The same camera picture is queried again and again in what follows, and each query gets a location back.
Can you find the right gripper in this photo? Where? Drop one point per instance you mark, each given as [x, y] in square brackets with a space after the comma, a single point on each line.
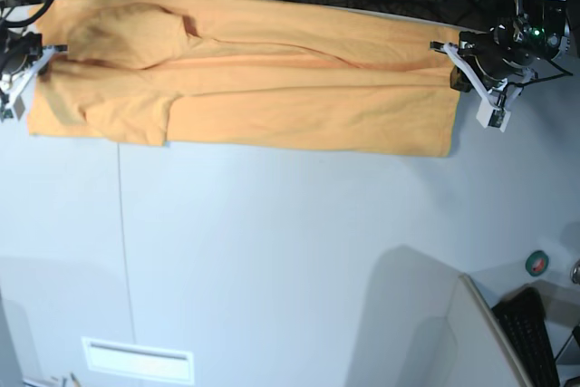
[19, 52]

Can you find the yellow t-shirt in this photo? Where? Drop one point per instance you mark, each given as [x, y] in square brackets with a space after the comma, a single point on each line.
[252, 72]

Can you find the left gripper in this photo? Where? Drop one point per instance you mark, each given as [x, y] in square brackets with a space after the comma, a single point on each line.
[491, 62]

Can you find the black keyboard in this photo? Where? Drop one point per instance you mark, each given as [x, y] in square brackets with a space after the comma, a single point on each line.
[522, 319]

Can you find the green tape roll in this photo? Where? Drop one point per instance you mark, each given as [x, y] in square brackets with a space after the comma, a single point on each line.
[537, 263]

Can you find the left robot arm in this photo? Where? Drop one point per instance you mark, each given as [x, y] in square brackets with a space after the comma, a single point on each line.
[520, 33]

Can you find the white label on table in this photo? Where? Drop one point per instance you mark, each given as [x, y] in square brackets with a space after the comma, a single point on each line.
[140, 362]

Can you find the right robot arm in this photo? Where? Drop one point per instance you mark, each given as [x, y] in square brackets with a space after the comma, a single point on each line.
[21, 26]

